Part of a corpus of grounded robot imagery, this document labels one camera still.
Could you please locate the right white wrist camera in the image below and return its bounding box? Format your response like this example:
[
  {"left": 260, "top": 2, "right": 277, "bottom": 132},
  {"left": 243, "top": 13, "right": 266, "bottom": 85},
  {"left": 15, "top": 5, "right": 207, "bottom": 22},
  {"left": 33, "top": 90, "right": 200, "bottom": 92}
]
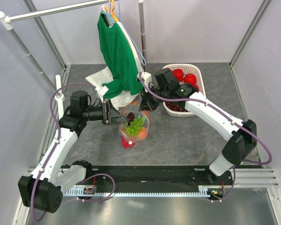
[{"left": 137, "top": 72, "right": 152, "bottom": 92}]

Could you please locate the purple grape bunch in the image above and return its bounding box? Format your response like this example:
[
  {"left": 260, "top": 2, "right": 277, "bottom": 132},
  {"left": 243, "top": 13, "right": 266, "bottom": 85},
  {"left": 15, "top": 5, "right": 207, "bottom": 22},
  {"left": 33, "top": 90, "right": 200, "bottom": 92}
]
[{"left": 165, "top": 101, "right": 188, "bottom": 113}]

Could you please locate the green t-shirt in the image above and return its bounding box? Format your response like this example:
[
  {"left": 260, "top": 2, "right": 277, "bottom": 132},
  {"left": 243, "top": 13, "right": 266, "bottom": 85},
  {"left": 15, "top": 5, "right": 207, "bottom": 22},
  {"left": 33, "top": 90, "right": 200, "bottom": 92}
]
[{"left": 97, "top": 13, "right": 143, "bottom": 99}]

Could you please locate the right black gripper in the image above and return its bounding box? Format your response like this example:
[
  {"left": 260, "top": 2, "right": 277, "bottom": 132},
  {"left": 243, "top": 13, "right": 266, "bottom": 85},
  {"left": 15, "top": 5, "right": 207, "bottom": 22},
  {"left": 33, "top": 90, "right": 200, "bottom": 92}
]
[{"left": 139, "top": 84, "right": 169, "bottom": 112}]

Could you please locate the green grape bunch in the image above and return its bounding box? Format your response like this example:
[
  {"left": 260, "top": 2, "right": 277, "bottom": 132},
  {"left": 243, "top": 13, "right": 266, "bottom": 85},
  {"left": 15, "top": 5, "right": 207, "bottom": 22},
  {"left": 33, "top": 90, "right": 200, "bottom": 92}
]
[{"left": 125, "top": 116, "right": 146, "bottom": 137}]

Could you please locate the white perforated plastic basket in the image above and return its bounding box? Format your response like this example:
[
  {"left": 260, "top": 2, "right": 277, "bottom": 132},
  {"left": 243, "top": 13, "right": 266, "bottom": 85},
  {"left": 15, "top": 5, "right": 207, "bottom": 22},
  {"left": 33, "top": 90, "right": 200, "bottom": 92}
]
[{"left": 163, "top": 63, "right": 206, "bottom": 117}]

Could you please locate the silver clothes rack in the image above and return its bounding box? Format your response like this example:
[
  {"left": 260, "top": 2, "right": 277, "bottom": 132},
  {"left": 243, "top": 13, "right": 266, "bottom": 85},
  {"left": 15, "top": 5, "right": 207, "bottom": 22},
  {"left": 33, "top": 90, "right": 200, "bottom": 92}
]
[{"left": 0, "top": 0, "right": 162, "bottom": 124}]

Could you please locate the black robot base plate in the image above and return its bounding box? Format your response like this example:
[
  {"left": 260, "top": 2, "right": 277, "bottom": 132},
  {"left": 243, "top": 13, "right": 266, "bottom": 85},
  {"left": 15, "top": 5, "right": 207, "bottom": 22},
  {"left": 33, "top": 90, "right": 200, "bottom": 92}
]
[{"left": 58, "top": 164, "right": 263, "bottom": 190}]

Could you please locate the red bell pepper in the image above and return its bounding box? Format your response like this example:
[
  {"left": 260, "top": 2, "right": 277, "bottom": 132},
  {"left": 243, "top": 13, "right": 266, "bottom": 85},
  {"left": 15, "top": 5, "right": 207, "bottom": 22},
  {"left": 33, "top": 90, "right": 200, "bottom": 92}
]
[{"left": 172, "top": 69, "right": 184, "bottom": 82}]

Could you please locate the orange clothes hanger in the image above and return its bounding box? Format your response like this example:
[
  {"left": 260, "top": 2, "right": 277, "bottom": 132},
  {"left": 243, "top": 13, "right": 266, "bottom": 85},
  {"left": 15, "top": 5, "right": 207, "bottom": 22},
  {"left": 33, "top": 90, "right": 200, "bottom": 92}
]
[{"left": 104, "top": 0, "right": 119, "bottom": 22}]

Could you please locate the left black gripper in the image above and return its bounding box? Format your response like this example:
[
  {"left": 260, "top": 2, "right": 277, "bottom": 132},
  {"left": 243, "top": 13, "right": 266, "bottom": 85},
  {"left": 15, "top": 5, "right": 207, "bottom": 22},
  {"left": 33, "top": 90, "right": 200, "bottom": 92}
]
[{"left": 82, "top": 99, "right": 128, "bottom": 125}]

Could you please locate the clear orange zip bag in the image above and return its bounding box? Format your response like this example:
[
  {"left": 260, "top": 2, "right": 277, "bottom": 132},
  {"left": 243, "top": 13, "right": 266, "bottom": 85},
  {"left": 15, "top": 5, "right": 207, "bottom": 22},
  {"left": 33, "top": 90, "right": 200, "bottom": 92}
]
[{"left": 119, "top": 101, "right": 150, "bottom": 149}]

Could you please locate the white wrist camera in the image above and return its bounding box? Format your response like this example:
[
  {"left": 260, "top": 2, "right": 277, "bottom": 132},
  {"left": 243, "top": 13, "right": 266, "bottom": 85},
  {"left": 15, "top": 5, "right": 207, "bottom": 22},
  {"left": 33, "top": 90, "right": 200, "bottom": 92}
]
[
  {"left": 95, "top": 86, "right": 109, "bottom": 100},
  {"left": 137, "top": 72, "right": 152, "bottom": 92}
]

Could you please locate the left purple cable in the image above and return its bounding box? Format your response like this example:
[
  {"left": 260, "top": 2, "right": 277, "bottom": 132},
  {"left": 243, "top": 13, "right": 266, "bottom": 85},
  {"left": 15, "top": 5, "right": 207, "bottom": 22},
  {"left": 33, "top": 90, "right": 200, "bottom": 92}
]
[{"left": 29, "top": 83, "right": 99, "bottom": 223}]

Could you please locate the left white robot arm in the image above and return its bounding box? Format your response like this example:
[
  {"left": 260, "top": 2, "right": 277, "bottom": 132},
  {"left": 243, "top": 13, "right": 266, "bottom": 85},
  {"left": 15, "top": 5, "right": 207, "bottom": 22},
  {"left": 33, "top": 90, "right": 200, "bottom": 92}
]
[{"left": 18, "top": 90, "right": 127, "bottom": 213}]

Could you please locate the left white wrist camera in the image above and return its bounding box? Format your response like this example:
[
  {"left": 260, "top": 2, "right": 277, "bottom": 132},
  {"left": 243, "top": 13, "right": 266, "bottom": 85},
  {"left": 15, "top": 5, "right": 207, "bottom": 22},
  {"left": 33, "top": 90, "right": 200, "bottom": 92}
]
[{"left": 95, "top": 86, "right": 109, "bottom": 100}]

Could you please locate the orange peach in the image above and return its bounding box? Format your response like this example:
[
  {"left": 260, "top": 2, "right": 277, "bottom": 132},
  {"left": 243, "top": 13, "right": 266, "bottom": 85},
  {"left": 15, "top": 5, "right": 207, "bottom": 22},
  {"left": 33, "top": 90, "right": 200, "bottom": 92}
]
[{"left": 136, "top": 127, "right": 148, "bottom": 141}]

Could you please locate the red tomato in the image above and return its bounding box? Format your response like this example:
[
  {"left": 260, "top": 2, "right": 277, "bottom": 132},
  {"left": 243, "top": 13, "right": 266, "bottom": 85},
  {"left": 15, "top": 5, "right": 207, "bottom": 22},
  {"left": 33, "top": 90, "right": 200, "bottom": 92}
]
[{"left": 184, "top": 73, "right": 197, "bottom": 85}]

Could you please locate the pink dragon fruit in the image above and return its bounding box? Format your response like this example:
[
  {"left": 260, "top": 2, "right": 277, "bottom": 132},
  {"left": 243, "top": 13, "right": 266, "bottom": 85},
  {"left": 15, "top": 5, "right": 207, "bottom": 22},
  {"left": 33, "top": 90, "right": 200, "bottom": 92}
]
[{"left": 120, "top": 136, "right": 136, "bottom": 149}]

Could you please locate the slotted cable duct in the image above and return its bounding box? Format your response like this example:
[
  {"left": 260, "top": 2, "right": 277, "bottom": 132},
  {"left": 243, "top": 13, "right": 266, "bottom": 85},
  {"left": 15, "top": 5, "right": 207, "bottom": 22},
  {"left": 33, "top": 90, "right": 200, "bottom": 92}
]
[{"left": 64, "top": 185, "right": 210, "bottom": 198}]

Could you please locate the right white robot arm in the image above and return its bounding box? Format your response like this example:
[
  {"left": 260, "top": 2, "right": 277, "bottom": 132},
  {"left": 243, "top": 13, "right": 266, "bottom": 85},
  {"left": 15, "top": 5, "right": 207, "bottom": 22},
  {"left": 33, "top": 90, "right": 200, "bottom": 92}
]
[{"left": 137, "top": 68, "right": 257, "bottom": 185}]

